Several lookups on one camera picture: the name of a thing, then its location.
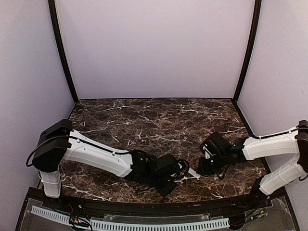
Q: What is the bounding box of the black right corner post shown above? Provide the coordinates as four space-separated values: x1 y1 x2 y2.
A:
232 0 262 104

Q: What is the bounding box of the black left corner post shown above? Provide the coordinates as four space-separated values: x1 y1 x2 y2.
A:
48 0 79 104

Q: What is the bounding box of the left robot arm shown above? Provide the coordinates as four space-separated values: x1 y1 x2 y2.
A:
26 119 190 210

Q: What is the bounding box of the black front rail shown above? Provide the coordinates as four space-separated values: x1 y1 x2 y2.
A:
26 186 289 222

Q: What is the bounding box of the white slotted cable duct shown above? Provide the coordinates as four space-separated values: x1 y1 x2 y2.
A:
30 206 230 231

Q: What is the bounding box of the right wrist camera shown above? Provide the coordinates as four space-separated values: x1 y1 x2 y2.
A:
200 144 212 159

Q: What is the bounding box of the white battery cover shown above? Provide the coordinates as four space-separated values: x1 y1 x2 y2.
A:
188 168 201 179

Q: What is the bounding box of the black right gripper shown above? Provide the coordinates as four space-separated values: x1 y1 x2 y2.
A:
196 152 228 175

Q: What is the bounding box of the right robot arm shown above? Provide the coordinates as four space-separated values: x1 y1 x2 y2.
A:
197 120 308 209

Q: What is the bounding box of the black corner post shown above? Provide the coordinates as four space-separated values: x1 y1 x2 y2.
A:
232 0 262 104
48 0 79 104

